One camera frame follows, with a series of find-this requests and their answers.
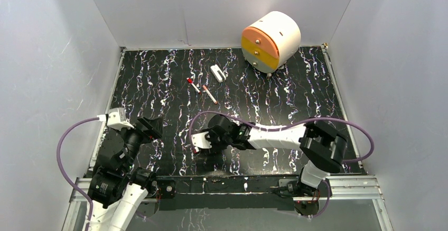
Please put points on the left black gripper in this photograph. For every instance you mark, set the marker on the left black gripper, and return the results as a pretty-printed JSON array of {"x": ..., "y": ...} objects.
[{"x": 147, "y": 128}]

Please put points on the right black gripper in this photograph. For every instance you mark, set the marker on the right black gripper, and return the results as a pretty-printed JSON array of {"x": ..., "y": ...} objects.
[{"x": 215, "y": 148}]

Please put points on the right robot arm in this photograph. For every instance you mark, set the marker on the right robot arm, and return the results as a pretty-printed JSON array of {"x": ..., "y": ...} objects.
[{"x": 321, "y": 143}]

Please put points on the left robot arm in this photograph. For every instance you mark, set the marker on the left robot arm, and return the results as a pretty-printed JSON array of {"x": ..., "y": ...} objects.
[{"x": 115, "y": 190}]

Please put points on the orange capped white marker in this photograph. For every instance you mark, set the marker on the orange capped white marker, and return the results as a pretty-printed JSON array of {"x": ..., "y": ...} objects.
[{"x": 206, "y": 90}]

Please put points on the red capped white marker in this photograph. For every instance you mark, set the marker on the red capped white marker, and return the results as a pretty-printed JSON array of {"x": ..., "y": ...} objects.
[{"x": 191, "y": 82}]

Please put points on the white rectangular clip block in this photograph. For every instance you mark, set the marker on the white rectangular clip block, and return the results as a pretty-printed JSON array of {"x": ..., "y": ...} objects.
[{"x": 218, "y": 73}]

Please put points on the round white drawer cabinet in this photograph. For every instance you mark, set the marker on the round white drawer cabinet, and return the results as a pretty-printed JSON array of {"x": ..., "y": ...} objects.
[{"x": 269, "y": 42}]

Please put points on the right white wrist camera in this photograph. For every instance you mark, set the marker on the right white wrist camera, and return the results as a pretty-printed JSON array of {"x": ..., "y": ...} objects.
[{"x": 199, "y": 142}]

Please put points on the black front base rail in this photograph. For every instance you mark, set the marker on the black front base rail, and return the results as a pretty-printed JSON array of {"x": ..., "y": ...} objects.
[{"x": 223, "y": 192}]

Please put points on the aluminium frame rail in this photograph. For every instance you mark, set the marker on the aluminium frame rail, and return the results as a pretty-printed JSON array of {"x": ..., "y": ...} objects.
[{"x": 354, "y": 187}]

